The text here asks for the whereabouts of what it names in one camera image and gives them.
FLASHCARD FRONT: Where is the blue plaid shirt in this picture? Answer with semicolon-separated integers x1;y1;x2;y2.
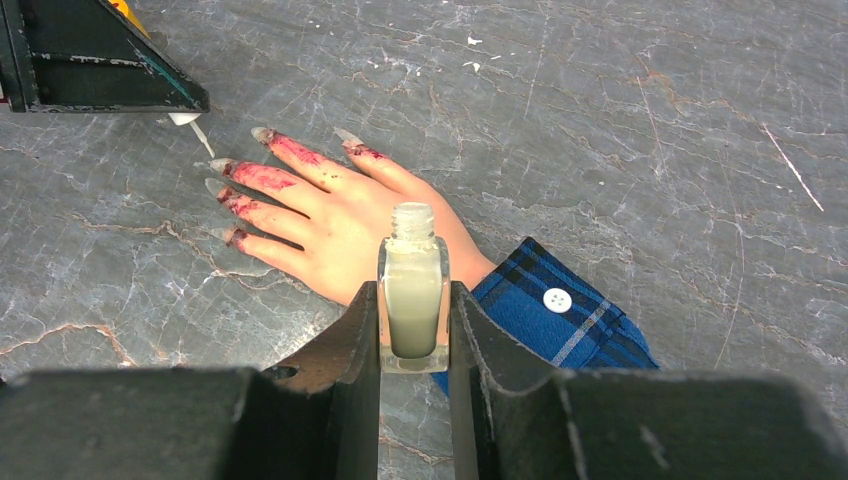
448;237;659;369

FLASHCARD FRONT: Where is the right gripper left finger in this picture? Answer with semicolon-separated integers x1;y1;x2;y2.
1;282;380;479

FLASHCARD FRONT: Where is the nail polish bottle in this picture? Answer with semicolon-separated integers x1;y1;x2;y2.
377;202;451;374

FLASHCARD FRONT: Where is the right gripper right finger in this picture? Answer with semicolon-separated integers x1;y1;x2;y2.
449;282;847;479

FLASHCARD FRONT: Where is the mannequin hand with painted nails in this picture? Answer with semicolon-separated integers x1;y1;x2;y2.
206;127;496;305

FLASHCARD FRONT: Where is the grey nail polish cap brush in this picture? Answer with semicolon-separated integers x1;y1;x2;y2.
168;112;216;158

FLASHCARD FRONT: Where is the orange yellow round toy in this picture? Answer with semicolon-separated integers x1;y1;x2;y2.
108;0;150;38

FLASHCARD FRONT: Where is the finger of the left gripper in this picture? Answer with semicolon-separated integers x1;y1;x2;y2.
1;1;209;114

